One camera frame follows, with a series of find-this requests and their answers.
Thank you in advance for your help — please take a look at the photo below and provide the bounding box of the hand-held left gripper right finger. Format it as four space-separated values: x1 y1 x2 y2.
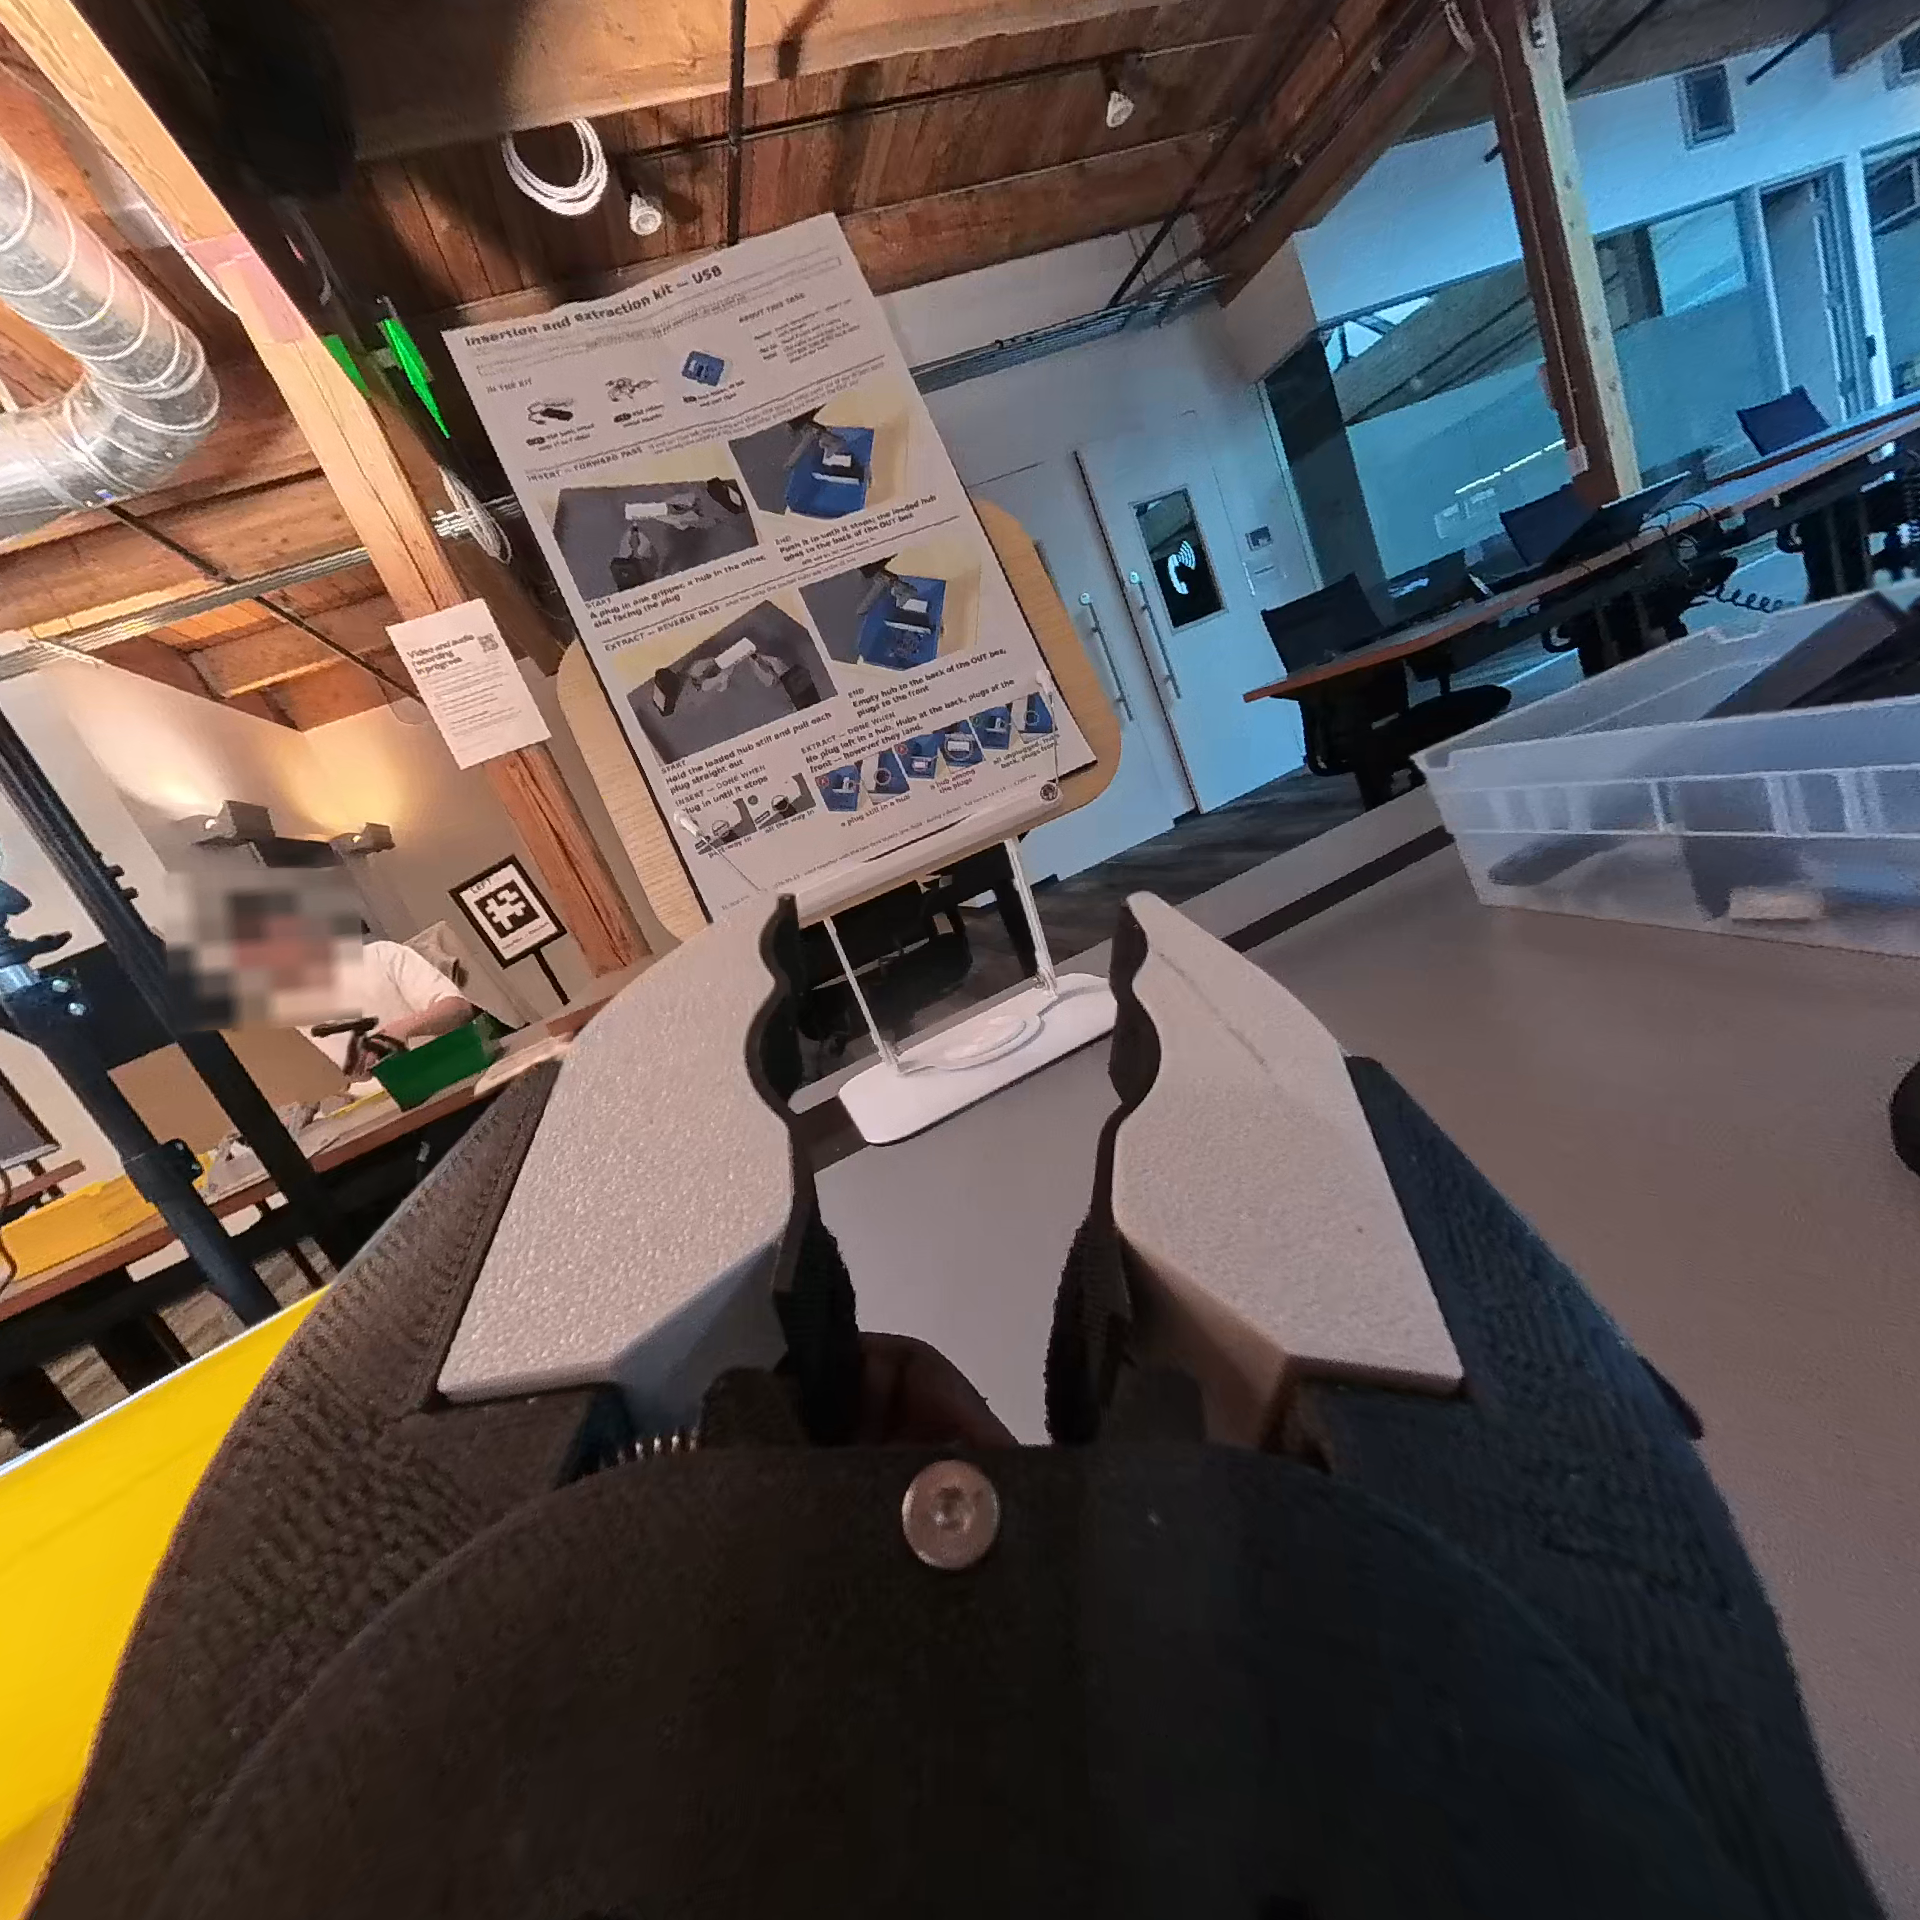
1049 887 1467 1445

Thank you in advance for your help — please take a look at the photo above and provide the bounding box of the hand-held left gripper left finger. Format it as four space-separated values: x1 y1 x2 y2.
431 892 866 1443

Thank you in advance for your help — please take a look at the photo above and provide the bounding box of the yellow plastic bin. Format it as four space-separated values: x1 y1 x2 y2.
0 1286 331 1920

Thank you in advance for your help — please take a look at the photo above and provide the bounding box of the small green bin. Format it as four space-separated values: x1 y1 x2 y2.
370 1025 500 1114

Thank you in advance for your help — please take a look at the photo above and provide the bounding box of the wooden work table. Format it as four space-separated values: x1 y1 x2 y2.
0 1017 599 1352

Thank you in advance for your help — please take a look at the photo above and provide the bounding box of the black and white marker sign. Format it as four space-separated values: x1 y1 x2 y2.
446 856 572 1008

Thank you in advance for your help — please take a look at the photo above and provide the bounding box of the black tripod stand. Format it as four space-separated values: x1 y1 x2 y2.
0 717 331 1324

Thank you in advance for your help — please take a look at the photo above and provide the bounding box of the clear plastic organiser box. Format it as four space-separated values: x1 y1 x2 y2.
1414 589 1920 963

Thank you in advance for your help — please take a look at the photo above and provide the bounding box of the white paper notice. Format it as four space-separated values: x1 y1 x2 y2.
385 596 554 766

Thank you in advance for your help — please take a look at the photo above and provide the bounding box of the black office chair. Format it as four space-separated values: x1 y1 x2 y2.
1259 579 1515 779

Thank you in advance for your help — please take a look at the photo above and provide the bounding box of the wooden office desk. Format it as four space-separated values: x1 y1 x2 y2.
1711 402 1920 602
1242 556 1774 813

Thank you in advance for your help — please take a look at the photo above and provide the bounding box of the phone icon door window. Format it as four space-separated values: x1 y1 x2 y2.
1128 486 1226 633

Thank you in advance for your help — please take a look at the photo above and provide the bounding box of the green exit sign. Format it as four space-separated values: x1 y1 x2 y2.
320 308 454 442

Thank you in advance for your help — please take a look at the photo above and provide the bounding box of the grey wall lamp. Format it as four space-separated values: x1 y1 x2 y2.
181 799 399 875

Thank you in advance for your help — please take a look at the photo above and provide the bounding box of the white cable coil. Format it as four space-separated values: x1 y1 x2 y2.
500 116 609 215

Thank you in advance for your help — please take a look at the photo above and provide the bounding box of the silver ventilation duct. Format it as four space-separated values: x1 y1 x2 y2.
0 131 225 530

